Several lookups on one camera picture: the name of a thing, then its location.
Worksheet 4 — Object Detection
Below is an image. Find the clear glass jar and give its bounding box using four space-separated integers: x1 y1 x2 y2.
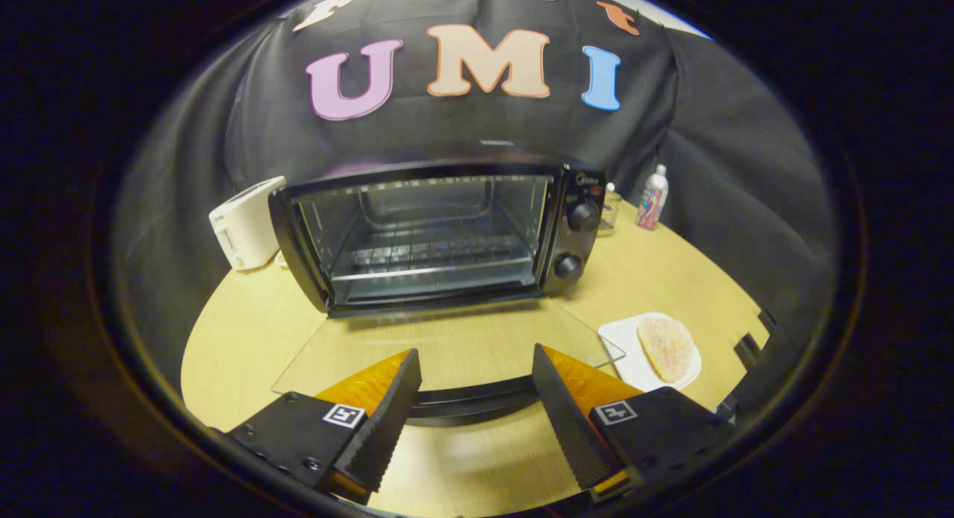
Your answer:
596 183 623 238

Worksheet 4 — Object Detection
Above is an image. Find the white bread toaster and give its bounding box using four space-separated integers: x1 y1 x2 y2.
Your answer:
209 176 288 271

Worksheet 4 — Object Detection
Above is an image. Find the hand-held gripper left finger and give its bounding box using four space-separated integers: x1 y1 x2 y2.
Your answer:
224 348 423 505

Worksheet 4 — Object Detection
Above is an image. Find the white square plate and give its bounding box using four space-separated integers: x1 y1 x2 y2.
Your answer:
598 312 703 394

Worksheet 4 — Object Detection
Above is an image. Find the breaded food patty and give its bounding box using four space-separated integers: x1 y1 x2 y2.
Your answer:
638 316 695 385

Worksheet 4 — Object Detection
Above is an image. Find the black toaster oven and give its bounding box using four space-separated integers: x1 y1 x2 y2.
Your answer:
268 159 625 428

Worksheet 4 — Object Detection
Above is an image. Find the white spray bottle pink label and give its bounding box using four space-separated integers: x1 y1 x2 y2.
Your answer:
635 164 669 231

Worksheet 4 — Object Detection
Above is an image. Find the black backdrop cloth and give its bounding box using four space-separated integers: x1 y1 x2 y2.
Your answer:
112 0 839 429

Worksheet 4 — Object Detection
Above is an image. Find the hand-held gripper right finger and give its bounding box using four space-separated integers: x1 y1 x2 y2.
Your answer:
531 344 739 504

